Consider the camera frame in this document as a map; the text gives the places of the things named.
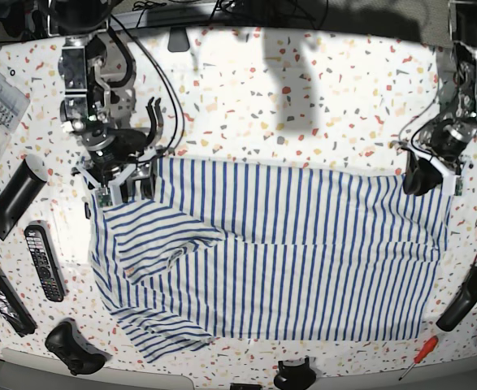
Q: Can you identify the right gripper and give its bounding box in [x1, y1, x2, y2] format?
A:
[72, 97, 166, 203]

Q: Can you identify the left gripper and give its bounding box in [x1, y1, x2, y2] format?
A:
[400, 141, 466, 195]

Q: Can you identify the blue white striped t-shirt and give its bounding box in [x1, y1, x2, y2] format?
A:
[89, 158, 451, 362]

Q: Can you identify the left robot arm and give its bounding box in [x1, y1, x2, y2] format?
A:
[397, 1, 477, 197]

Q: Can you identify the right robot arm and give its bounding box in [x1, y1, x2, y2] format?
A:
[39, 1, 165, 206]

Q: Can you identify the grey monitor stand foot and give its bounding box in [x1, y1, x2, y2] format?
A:
[167, 27, 190, 53]

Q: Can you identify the black cylindrical speaker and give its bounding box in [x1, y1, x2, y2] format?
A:
[0, 154, 49, 241]

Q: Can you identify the black tv remote control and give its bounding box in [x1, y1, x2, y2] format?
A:
[24, 224, 66, 302]

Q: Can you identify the long black bar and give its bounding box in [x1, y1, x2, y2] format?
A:
[0, 268, 37, 337]

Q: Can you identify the black game controller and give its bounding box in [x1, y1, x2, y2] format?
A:
[45, 321, 106, 376]

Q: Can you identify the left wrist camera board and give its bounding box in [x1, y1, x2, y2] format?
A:
[454, 176, 463, 196]

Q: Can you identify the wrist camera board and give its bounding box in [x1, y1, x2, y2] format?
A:
[454, 176, 463, 196]
[95, 188, 113, 208]

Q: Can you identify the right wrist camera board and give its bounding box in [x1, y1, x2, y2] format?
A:
[95, 188, 113, 208]

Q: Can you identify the black curved handle tool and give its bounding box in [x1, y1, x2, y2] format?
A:
[436, 266, 477, 332]

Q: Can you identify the red handled screwdriver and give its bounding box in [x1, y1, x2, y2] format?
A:
[398, 336, 439, 381]

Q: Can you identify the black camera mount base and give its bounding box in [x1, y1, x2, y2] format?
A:
[273, 357, 317, 390]

